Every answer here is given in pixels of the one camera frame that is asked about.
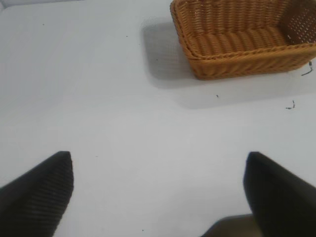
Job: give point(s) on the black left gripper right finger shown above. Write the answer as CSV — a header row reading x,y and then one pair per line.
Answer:
x,y
279,202

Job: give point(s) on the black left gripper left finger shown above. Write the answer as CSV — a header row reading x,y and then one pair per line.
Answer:
x,y
34,200

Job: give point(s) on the brown woven wicker basket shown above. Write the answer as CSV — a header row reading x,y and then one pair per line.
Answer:
x,y
237,37

